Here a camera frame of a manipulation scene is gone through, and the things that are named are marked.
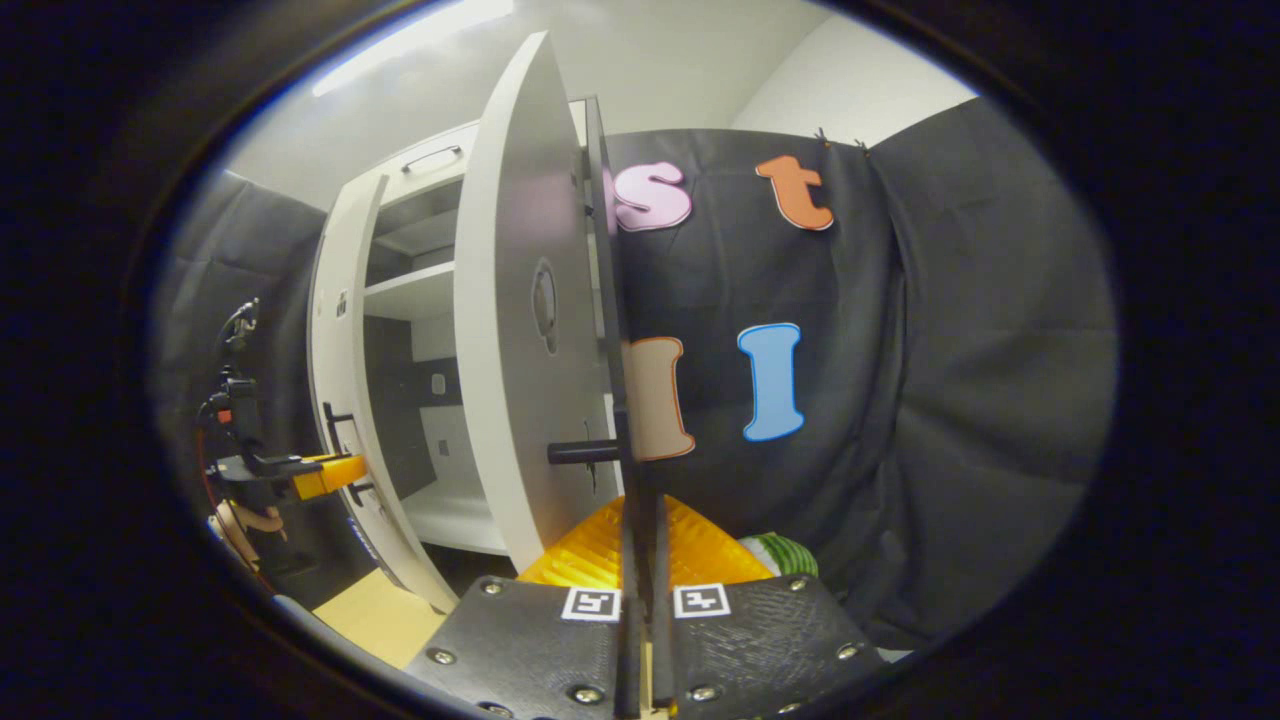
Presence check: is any white cabinet drawer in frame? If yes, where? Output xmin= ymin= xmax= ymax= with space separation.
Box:
xmin=375 ymin=120 xmax=481 ymax=209

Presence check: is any white double-door shoe cabinet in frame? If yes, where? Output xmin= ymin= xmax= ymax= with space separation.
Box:
xmin=362 ymin=97 xmax=601 ymax=593

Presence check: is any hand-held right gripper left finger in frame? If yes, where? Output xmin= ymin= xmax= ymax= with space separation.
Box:
xmin=405 ymin=495 xmax=641 ymax=720

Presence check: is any white shoe cabinet door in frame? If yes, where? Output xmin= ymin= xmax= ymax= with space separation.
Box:
xmin=453 ymin=30 xmax=643 ymax=576
xmin=306 ymin=173 xmax=461 ymax=614

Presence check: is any watermelon slice toy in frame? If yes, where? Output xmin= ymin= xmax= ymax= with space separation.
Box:
xmin=738 ymin=532 xmax=819 ymax=579

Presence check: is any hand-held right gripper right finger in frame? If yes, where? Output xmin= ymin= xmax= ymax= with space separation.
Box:
xmin=648 ymin=495 xmax=886 ymax=720

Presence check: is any black door handle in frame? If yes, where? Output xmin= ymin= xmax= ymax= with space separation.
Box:
xmin=322 ymin=400 xmax=377 ymax=507
xmin=547 ymin=400 xmax=663 ymax=601

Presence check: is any white cabinet shelf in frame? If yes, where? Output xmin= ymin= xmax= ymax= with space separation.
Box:
xmin=363 ymin=262 xmax=457 ymax=321

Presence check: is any black backdrop cloth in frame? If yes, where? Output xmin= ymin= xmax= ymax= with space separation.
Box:
xmin=150 ymin=95 xmax=1118 ymax=651

